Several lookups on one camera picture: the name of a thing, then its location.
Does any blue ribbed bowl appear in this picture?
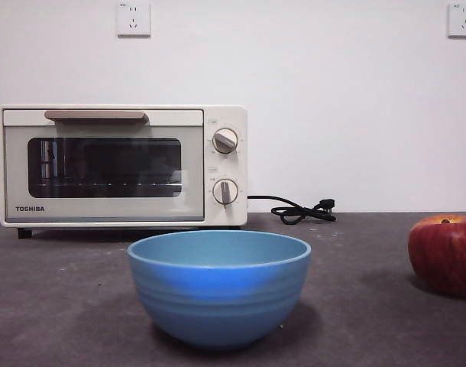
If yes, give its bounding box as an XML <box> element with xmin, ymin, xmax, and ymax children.
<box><xmin>126</xmin><ymin>229</ymin><xmax>312</xmax><ymax>352</ymax></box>

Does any glass oven door with handle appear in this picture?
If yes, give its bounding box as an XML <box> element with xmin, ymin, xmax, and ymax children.
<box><xmin>2</xmin><ymin>109</ymin><xmax>205</xmax><ymax>223</ymax></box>

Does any red apple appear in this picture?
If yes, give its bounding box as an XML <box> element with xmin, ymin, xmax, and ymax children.
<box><xmin>407</xmin><ymin>214</ymin><xmax>466</xmax><ymax>298</ymax></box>

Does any oven timer knob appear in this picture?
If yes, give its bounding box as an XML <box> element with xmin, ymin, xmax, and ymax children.
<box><xmin>212</xmin><ymin>178</ymin><xmax>240</xmax><ymax>208</ymax></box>

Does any oven temperature knob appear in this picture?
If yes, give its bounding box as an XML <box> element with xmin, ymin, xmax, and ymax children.
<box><xmin>212</xmin><ymin>128</ymin><xmax>240</xmax><ymax>154</ymax></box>

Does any cream Toshiba toaster oven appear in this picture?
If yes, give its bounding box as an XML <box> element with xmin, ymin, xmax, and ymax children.
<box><xmin>0</xmin><ymin>105</ymin><xmax>248</xmax><ymax>240</ymax></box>

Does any black power cable with plug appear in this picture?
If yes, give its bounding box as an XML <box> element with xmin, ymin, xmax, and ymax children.
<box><xmin>247</xmin><ymin>194</ymin><xmax>338</xmax><ymax>225</ymax></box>

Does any white wall socket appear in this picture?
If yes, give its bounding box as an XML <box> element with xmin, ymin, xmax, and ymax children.
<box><xmin>116</xmin><ymin>0</ymin><xmax>152</xmax><ymax>38</ymax></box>
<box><xmin>447</xmin><ymin>2</ymin><xmax>466</xmax><ymax>39</ymax></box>

